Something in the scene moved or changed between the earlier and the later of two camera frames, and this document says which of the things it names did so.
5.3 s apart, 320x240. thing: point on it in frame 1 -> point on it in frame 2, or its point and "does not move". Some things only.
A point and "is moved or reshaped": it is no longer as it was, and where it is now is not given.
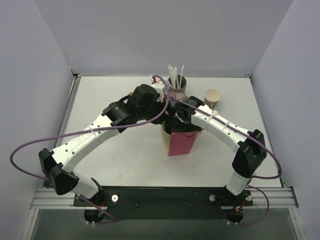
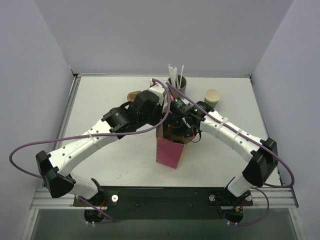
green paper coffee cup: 211,98 does not move
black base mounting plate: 165,203 does not move
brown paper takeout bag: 179,143 is moved or reshaped
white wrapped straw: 181,77 does not move
